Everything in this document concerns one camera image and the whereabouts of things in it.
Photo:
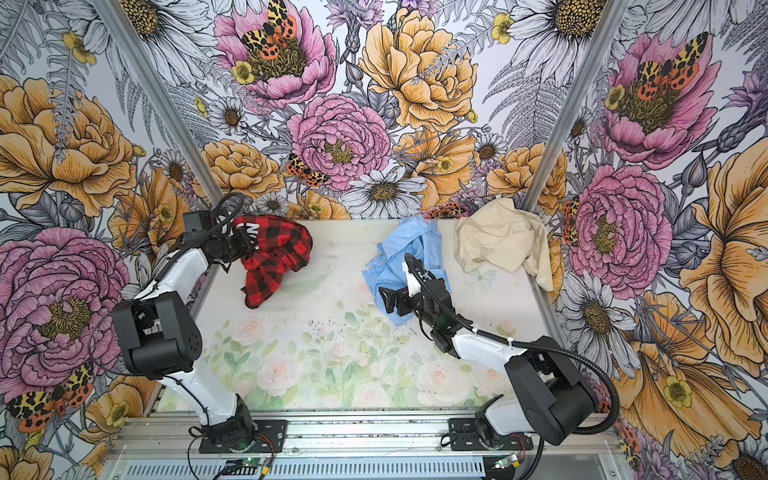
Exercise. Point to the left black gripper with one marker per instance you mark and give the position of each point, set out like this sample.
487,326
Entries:
245,245

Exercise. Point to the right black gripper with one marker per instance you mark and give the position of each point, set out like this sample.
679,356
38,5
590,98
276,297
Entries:
402,296

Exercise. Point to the red black plaid cloth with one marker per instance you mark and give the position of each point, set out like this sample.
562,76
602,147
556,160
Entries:
278,245

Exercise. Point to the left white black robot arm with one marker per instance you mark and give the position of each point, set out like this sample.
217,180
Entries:
160,340

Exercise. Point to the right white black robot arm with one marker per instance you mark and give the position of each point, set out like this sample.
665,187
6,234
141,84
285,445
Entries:
552,398

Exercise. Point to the light blue cloth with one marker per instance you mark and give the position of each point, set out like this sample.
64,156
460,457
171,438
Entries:
415,236

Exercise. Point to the beige cloth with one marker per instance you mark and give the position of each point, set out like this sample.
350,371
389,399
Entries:
506,237

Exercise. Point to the right green circuit board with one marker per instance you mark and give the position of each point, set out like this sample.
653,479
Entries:
507,463

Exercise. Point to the green circuit board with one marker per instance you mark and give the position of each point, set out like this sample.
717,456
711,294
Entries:
250,467
507,463

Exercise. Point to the left green circuit board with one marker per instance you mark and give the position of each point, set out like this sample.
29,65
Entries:
250,467

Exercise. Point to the aluminium front frame rail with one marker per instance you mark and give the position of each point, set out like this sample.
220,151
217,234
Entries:
309,434

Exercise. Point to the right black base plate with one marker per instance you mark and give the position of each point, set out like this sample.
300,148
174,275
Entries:
465,434

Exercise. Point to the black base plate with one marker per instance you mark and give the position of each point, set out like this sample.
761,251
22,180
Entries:
465,434
262,436

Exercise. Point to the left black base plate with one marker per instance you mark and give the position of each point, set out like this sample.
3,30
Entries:
262,436

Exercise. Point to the white slotted cable duct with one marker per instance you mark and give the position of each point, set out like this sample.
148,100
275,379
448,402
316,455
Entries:
314,468

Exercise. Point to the left aluminium corner post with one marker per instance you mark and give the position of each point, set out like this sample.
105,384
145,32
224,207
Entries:
138,58

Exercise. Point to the aluminium corner post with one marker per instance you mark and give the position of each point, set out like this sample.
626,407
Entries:
599,48
138,58

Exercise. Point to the right aluminium corner post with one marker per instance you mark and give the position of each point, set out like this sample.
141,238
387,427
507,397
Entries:
599,48

